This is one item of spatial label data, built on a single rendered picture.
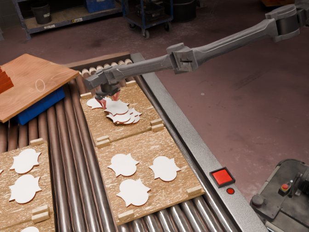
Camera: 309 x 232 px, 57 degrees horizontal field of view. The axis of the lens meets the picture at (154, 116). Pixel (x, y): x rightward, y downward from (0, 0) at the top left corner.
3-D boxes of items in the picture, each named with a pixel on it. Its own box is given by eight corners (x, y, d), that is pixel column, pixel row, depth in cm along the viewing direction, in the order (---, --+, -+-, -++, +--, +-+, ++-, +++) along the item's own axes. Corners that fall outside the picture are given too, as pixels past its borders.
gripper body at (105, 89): (118, 89, 146) (117, 77, 141) (104, 99, 140) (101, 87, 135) (110, 85, 149) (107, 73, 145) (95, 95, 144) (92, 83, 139)
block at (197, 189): (199, 188, 110) (200, 184, 109) (202, 192, 109) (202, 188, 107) (185, 194, 109) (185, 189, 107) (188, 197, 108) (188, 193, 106)
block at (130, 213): (134, 212, 104) (133, 208, 103) (135, 217, 103) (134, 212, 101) (117, 218, 103) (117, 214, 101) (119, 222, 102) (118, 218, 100)
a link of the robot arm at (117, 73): (194, 67, 113) (185, 41, 109) (188, 72, 109) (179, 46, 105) (116, 83, 138) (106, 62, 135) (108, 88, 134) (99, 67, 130)
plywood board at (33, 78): (27, 55, 190) (26, 53, 189) (79, 74, 166) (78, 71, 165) (-48, 93, 160) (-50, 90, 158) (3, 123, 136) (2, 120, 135)
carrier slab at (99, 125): (137, 85, 172) (137, 83, 171) (164, 125, 142) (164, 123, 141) (79, 101, 163) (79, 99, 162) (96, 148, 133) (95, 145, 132)
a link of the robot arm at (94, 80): (121, 82, 134) (113, 65, 131) (101, 93, 128) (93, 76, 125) (107, 83, 143) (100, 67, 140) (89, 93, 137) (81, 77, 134)
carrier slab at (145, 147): (165, 128, 140) (165, 126, 139) (204, 194, 110) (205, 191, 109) (94, 149, 133) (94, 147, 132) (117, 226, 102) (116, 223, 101)
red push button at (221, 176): (224, 171, 119) (225, 168, 118) (232, 182, 114) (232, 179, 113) (211, 175, 117) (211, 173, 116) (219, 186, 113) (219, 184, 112)
